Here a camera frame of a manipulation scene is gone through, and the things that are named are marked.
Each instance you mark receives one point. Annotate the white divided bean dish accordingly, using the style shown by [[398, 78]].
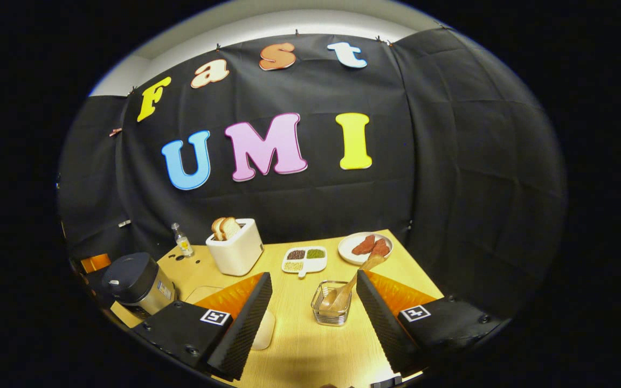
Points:
[[305, 259]]

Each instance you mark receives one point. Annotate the clear chopstick holder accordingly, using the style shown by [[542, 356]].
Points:
[[337, 319]]

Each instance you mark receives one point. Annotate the small glass bottle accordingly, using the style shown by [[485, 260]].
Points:
[[184, 245]]

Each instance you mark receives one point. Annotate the dark grey rice cooker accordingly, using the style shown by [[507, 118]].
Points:
[[127, 277]]

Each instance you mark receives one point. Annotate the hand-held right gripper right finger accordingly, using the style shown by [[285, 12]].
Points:
[[383, 328]]

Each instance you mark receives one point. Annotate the white rice container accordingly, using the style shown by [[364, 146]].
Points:
[[264, 331]]

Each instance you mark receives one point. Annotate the white toaster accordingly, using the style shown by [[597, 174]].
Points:
[[235, 253]]

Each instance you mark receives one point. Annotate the white round plate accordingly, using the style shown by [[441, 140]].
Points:
[[347, 248]]

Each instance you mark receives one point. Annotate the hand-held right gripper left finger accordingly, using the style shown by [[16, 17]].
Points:
[[246, 328]]

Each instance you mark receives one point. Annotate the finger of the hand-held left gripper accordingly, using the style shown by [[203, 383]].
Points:
[[95, 263]]

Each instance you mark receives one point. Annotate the wooden spoon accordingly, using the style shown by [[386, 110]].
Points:
[[351, 283]]

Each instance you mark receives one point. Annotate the toasted bread slice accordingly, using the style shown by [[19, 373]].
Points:
[[216, 229], [230, 227]]

